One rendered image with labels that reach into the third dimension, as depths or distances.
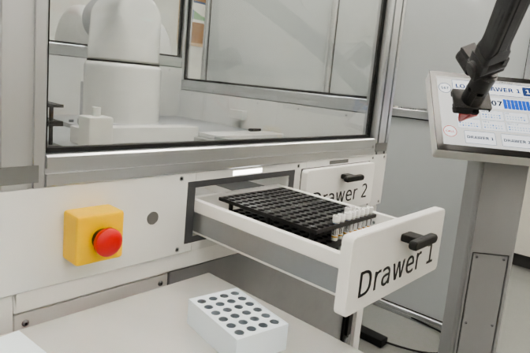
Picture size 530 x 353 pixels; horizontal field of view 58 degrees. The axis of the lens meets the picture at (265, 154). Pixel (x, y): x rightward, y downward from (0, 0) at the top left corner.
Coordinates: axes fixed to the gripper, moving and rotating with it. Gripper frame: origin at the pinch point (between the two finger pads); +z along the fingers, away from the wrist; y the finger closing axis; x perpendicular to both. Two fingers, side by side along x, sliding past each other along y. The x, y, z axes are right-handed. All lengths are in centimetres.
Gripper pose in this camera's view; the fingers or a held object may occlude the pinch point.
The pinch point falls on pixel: (460, 118)
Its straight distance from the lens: 150.6
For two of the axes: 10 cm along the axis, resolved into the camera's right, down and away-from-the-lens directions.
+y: -10.0, -0.7, 0.5
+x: -0.9, 8.5, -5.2
